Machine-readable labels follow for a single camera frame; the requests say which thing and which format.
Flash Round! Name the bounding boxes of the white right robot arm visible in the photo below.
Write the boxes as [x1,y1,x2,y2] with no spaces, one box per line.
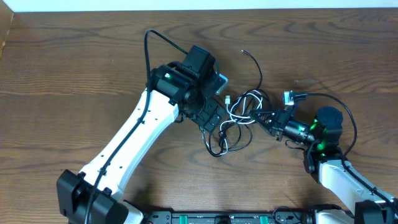
[249,106,397,223]

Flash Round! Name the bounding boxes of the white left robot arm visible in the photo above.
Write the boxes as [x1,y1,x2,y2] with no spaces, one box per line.
[57,45,228,223]

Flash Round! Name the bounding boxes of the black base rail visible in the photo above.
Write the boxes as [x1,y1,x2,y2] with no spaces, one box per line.
[146,207,346,224]

